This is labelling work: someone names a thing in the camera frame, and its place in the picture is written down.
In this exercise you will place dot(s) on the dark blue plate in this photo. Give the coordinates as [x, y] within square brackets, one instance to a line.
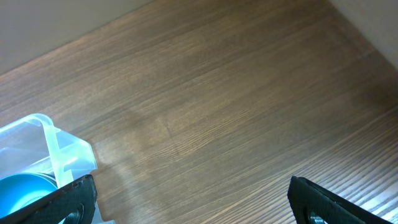
[20, 190]

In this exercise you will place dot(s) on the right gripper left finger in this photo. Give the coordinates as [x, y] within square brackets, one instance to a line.
[72, 203]

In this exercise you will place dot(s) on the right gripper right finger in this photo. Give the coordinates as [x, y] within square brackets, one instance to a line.
[312, 203]

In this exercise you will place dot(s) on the clear plastic storage bin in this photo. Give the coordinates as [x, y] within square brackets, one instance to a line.
[33, 144]

